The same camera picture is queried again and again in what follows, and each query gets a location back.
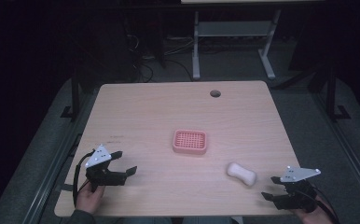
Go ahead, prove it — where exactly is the person's left hand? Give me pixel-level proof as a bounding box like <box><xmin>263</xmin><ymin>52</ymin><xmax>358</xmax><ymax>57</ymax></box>
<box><xmin>75</xmin><ymin>182</ymin><xmax>106</xmax><ymax>216</ymax></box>

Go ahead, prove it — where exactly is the black metal stand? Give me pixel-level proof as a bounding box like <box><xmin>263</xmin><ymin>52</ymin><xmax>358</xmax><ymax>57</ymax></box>
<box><xmin>60</xmin><ymin>66</ymin><xmax>81</xmax><ymax>123</ymax></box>
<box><xmin>325</xmin><ymin>60</ymin><xmax>352</xmax><ymax>122</ymax></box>

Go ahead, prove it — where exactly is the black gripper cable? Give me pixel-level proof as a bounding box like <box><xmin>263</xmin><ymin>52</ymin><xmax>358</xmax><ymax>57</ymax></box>
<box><xmin>72</xmin><ymin>150</ymin><xmax>96</xmax><ymax>208</ymax></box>
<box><xmin>311</xmin><ymin>186</ymin><xmax>341</xmax><ymax>224</ymax></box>

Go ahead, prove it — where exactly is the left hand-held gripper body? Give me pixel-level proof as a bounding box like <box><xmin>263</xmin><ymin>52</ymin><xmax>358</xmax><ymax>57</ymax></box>
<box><xmin>84</xmin><ymin>144</ymin><xmax>128</xmax><ymax>192</ymax></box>

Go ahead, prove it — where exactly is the person's right hand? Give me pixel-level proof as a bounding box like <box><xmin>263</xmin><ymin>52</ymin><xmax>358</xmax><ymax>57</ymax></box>
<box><xmin>293</xmin><ymin>198</ymin><xmax>337</xmax><ymax>224</ymax></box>

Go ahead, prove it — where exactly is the white soap bar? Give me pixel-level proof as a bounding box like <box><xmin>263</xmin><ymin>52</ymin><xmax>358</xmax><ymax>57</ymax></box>
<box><xmin>226</xmin><ymin>161</ymin><xmax>257</xmax><ymax>187</ymax></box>

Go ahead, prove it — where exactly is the white metal desk frame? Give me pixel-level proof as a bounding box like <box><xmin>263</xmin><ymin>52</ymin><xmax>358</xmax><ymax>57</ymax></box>
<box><xmin>192</xmin><ymin>9</ymin><xmax>283</xmax><ymax>80</ymax></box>

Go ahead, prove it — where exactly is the grey metal floor rail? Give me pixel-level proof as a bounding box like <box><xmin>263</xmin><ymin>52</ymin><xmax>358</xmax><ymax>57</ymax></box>
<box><xmin>310</xmin><ymin>91</ymin><xmax>360</xmax><ymax>203</ymax></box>
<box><xmin>21</xmin><ymin>122</ymin><xmax>88</xmax><ymax>224</ymax></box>

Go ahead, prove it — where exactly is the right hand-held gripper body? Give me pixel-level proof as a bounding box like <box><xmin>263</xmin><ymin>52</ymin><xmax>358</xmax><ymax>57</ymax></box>
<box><xmin>273</xmin><ymin>165</ymin><xmax>322</xmax><ymax>214</ymax></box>

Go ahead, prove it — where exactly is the pink soap dish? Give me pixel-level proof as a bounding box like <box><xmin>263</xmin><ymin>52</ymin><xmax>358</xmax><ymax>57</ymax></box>
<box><xmin>172</xmin><ymin>129</ymin><xmax>208</xmax><ymax>156</ymax></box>

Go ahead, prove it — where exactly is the tangle of floor cables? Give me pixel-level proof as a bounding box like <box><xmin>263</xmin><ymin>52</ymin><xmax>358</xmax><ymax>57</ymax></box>
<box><xmin>125</xmin><ymin>33</ymin><xmax>195</xmax><ymax>83</ymax></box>

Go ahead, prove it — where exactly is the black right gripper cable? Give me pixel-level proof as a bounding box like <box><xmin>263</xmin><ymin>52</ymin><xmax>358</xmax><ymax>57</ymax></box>
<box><xmin>311</xmin><ymin>186</ymin><xmax>341</xmax><ymax>224</ymax></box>

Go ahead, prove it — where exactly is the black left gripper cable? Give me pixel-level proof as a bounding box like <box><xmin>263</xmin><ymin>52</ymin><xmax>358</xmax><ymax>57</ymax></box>
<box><xmin>72</xmin><ymin>150</ymin><xmax>96</xmax><ymax>208</ymax></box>

